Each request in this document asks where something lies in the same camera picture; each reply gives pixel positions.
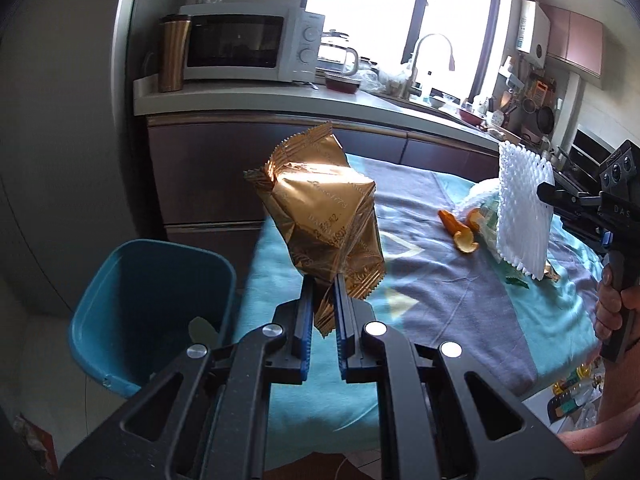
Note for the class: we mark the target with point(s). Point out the glass kettle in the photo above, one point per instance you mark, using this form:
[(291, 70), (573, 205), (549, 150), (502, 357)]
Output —
[(336, 57)]

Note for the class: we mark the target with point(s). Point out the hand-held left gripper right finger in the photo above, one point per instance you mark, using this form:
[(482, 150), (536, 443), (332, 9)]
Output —
[(342, 332)]

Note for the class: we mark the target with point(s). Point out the small gold wrapper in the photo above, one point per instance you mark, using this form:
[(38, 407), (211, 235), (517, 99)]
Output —
[(551, 272)]

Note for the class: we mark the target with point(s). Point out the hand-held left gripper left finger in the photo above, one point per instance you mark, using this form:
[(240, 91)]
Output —
[(302, 332)]

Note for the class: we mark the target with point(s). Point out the teal grey printed blanket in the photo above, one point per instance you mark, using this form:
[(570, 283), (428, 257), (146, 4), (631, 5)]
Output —
[(440, 310)]

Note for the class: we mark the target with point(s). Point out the small orange peel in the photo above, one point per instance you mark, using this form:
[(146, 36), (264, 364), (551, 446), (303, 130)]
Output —
[(474, 216)]

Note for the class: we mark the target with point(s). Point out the white water heater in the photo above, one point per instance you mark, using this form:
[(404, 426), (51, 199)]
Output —
[(532, 30)]

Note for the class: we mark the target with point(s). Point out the kitchen window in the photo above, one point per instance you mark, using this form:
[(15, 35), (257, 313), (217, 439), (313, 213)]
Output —
[(370, 5)]

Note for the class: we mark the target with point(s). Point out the white microwave oven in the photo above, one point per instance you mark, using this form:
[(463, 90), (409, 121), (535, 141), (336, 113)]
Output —
[(235, 45)]

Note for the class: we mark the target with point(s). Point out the grey refrigerator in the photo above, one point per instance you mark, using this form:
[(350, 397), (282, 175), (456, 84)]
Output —
[(60, 135)]

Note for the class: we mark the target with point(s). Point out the green leaf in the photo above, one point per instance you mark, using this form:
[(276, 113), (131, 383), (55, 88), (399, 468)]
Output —
[(201, 331), (517, 282)]

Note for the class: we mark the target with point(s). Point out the clear plastic bottle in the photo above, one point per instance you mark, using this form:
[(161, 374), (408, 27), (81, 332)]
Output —
[(489, 230)]

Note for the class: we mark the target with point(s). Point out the black oven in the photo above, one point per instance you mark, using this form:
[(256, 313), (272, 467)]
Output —
[(590, 155)]

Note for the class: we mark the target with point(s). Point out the small white foam net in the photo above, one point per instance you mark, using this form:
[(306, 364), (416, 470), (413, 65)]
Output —
[(477, 195)]

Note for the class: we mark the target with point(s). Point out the copper thermos flask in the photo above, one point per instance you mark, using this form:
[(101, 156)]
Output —
[(174, 55)]

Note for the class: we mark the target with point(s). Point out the kitchen faucet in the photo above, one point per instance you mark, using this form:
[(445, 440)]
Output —
[(417, 55)]

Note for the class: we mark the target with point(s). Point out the person's right forearm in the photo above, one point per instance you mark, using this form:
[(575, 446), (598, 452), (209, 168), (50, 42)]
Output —
[(620, 410)]

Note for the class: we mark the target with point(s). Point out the pink wall cabinet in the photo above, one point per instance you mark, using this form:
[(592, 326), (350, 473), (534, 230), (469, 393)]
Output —
[(575, 40)]

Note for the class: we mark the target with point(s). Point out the large orange peel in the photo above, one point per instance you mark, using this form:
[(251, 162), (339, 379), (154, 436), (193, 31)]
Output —
[(452, 225)]

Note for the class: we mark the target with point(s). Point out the brown kitchen counter cabinet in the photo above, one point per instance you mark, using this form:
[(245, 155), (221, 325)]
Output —
[(210, 175)]

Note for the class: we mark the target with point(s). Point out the red bowl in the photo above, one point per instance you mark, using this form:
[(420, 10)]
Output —
[(342, 84)]

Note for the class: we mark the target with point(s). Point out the hanging black pan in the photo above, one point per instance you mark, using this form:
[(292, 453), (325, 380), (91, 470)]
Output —
[(545, 120)]

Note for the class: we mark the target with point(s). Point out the person's right hand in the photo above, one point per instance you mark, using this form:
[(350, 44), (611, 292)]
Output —
[(607, 310)]

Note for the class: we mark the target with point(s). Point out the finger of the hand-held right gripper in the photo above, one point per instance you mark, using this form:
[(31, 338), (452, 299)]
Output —
[(585, 217), (565, 197)]

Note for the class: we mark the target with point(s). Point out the large white foam net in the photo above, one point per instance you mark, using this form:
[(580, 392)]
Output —
[(520, 210)]

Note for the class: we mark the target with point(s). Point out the gold snack packet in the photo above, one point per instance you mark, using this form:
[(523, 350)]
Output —
[(320, 200)]

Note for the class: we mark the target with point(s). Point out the blue plastic bin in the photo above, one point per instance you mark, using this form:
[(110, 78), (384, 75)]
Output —
[(150, 300)]

